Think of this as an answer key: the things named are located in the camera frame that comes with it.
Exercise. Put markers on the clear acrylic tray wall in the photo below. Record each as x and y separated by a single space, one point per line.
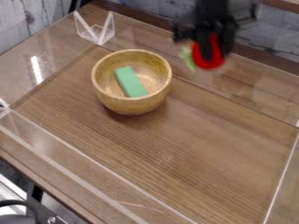
210 159

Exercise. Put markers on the black table leg bracket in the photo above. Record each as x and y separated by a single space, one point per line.
51 211

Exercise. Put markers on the red plush fruit green stem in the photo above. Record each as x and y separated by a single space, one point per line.
193 59

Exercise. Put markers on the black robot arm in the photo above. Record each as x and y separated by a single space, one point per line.
208 9

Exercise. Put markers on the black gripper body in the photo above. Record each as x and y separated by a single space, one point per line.
190 28

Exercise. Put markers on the wooden bowl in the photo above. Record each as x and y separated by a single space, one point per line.
154 72

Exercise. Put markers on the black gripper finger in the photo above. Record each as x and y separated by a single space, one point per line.
205 45
228 40

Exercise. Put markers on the green rectangular block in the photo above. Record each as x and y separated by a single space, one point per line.
130 83

